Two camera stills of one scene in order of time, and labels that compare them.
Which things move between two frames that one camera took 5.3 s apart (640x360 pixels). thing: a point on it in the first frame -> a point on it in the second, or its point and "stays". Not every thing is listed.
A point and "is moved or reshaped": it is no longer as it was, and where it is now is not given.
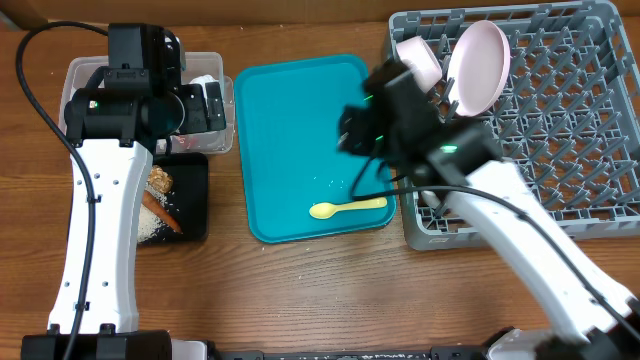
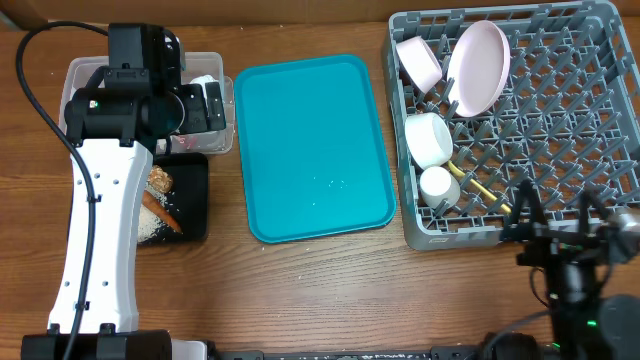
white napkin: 202,80 stays
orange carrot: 155,206 stays
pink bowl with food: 418,52 stays
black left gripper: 198,120 stays
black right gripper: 353,127 -> 553,248
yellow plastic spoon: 325,210 is moved or reshaped
